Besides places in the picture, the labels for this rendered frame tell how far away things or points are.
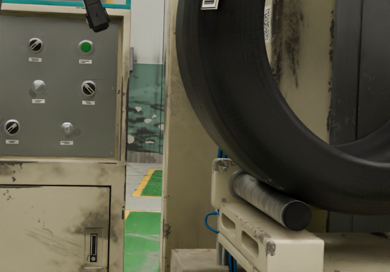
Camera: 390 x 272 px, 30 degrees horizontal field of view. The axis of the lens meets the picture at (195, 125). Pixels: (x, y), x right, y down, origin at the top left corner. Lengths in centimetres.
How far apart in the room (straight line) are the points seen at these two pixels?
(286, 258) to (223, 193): 35
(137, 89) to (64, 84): 849
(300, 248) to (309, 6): 56
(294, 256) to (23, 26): 97
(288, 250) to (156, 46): 924
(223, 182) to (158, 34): 891
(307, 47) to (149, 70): 884
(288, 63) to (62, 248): 72
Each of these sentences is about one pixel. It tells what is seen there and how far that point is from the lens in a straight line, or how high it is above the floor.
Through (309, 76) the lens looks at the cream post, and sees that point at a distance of 148.
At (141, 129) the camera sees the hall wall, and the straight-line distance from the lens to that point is 1029.
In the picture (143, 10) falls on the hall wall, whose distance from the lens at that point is 1033.
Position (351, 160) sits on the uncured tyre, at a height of 99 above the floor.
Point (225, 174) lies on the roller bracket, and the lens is 142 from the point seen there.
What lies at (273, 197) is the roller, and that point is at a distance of 117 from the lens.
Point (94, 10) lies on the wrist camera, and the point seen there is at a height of 120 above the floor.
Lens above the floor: 109
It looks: 3 degrees down
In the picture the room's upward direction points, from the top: 2 degrees clockwise
